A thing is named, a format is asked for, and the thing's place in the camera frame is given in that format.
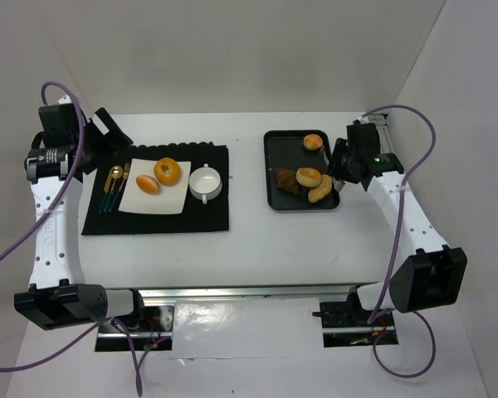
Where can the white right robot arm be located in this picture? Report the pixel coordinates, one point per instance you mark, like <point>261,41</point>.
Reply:
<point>424,270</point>

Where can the black scalloped placemat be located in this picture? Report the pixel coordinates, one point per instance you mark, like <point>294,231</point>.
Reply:
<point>195,217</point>

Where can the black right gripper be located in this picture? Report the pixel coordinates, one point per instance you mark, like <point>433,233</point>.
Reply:
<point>337,157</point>

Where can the gold knife green handle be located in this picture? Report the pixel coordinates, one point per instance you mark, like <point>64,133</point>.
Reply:
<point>106,188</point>

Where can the brown croissant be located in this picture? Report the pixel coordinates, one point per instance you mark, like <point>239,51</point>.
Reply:
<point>286,181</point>

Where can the aluminium side rail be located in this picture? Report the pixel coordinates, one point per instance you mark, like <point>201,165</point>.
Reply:
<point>381,123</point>

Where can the aluminium front rail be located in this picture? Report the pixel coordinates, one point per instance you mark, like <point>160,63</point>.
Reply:
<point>244,292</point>

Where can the pale small round bun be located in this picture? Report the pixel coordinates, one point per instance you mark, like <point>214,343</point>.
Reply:
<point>313,142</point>

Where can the black baking tray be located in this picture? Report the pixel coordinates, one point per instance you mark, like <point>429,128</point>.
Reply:
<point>284,149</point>

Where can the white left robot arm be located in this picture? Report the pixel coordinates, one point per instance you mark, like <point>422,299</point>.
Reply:
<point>67,148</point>

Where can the white two-handled soup bowl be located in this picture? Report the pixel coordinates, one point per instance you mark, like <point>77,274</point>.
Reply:
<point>205,184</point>

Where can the pale oblong bread roll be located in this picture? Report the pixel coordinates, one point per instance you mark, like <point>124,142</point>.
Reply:
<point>320,192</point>

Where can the white square plate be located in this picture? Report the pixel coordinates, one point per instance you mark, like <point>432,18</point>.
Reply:
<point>170,199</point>

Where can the gold spoon green handle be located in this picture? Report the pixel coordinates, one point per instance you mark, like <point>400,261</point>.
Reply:
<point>117,173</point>

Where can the orange round bun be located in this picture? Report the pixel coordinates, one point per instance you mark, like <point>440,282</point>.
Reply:
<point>148,184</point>

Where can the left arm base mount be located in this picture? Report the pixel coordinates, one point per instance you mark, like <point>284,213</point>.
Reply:
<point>154,332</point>

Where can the gold fork green handle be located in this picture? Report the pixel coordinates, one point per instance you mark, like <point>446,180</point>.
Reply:
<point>111,205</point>

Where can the pale glazed ring donut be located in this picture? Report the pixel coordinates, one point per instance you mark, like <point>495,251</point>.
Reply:
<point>308,177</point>

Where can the orange ring donut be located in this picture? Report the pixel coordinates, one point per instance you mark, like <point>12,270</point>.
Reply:
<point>167,171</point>

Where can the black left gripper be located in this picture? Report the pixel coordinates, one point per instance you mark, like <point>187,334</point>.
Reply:
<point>101,138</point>

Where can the metal serving tongs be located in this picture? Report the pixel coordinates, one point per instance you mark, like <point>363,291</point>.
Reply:
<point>338,184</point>

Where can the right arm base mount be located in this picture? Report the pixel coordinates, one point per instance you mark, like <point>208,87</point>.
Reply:
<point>345,324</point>

